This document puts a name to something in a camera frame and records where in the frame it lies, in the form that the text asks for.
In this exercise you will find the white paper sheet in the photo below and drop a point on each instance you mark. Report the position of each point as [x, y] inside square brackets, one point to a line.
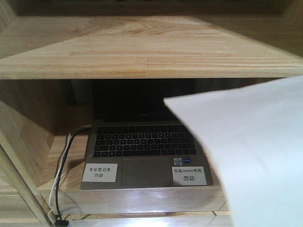
[253, 137]

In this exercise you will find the grey open laptop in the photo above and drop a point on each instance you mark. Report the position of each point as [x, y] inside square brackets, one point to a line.
[133, 128]

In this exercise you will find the white label sticker right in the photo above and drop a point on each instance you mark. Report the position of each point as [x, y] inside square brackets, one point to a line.
[189, 176]

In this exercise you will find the white label sticker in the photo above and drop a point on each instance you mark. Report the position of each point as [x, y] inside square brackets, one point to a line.
[100, 172]
[189, 176]

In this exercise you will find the white label sticker left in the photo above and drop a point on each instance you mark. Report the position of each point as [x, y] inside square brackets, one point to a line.
[100, 172]

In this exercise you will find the wooden shelf unit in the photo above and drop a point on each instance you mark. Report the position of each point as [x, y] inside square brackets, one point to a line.
[52, 50]

